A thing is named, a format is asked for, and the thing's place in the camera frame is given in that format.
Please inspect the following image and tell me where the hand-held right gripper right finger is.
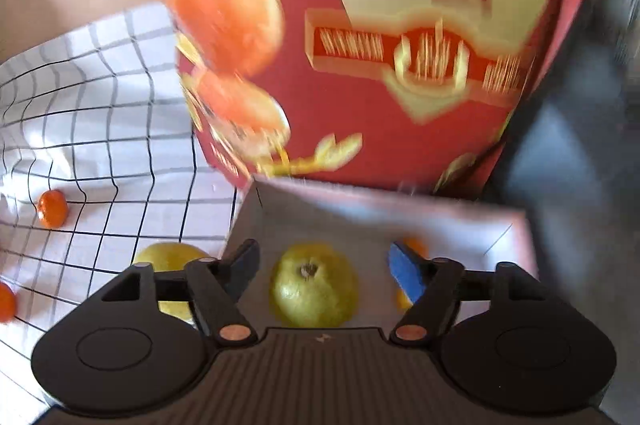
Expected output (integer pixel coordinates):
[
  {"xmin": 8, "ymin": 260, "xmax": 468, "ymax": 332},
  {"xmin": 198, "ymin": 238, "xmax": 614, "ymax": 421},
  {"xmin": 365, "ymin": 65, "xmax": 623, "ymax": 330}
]
[{"xmin": 389, "ymin": 241, "xmax": 551, "ymax": 347}]

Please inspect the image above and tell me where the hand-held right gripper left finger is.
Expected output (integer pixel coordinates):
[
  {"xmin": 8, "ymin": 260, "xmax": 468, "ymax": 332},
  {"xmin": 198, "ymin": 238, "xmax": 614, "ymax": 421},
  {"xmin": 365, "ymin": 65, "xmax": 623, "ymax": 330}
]
[{"xmin": 102, "ymin": 239, "xmax": 261, "ymax": 347}]

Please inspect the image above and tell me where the yellowish smooth orange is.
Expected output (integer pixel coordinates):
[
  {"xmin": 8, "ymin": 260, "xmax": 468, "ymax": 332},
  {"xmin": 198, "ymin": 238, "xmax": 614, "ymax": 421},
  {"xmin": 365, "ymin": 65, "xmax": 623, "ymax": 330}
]
[{"xmin": 395, "ymin": 237, "xmax": 429, "ymax": 312}]

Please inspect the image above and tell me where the pink box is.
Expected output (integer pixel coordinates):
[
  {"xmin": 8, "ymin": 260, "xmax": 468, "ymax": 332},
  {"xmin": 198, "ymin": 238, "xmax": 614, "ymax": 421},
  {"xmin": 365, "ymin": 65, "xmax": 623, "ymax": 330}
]
[{"xmin": 220, "ymin": 175, "xmax": 541, "ymax": 331}]

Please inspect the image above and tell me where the small tangerine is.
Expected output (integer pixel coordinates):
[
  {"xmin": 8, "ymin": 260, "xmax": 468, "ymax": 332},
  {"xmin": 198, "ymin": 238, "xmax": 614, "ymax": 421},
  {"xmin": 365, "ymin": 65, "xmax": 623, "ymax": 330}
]
[
  {"xmin": 0, "ymin": 282, "xmax": 17, "ymax": 323},
  {"xmin": 37, "ymin": 190, "xmax": 68, "ymax": 228}
]

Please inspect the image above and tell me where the white checked cloth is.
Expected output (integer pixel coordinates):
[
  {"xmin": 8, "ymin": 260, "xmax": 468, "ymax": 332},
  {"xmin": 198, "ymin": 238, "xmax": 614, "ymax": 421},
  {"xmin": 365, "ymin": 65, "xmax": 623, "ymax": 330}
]
[{"xmin": 0, "ymin": 2, "xmax": 251, "ymax": 425}]

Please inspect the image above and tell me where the black computer case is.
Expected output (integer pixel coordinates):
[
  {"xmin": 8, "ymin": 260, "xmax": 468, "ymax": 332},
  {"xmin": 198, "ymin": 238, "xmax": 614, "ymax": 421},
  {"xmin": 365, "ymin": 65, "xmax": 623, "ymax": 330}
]
[{"xmin": 480, "ymin": 0, "xmax": 640, "ymax": 411}]

